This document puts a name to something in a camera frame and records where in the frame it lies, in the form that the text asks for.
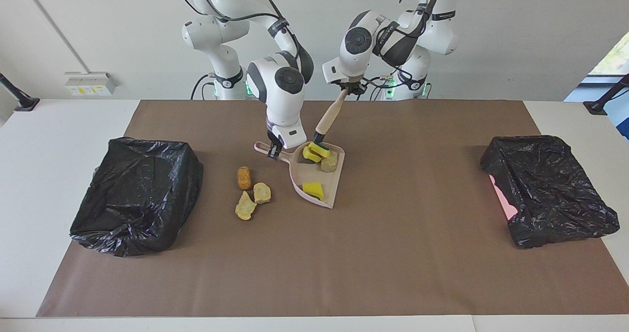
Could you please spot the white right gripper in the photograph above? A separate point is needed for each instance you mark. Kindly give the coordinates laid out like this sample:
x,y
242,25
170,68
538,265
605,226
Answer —
x,y
287,131

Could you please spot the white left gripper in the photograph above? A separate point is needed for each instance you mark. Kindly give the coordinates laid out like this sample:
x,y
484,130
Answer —
x,y
339,72

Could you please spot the yellow sponge piece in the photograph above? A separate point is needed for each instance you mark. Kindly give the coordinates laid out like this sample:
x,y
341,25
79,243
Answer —
x,y
313,189
310,156
320,149

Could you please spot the beige plastic dustpan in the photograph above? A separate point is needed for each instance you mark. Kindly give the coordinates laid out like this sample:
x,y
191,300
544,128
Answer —
x,y
304,175

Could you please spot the brown trash chunk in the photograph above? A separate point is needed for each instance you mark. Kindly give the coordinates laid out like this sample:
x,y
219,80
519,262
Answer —
x,y
244,178

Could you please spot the pale green trash chunk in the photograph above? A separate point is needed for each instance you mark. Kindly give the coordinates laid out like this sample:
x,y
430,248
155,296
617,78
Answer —
x,y
244,207
262,193

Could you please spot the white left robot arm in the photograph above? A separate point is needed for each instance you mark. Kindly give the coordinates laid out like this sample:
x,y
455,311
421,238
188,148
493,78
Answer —
x,y
358,42

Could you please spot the black plastic trash bag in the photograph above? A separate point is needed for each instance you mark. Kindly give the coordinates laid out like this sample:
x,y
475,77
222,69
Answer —
x,y
555,189
137,199

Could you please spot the pink plastic bin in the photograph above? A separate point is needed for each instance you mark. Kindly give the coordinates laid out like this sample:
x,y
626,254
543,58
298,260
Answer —
x,y
502,197

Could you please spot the brown paper table mat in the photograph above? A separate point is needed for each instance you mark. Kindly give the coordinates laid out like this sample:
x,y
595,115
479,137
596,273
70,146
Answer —
x,y
393,273

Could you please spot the black desk clamp stand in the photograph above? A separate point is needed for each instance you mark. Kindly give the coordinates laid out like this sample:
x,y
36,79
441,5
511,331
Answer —
x,y
17,96
607,96

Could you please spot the white wall socket box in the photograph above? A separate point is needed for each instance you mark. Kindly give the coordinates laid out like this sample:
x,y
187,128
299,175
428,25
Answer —
x,y
91,84

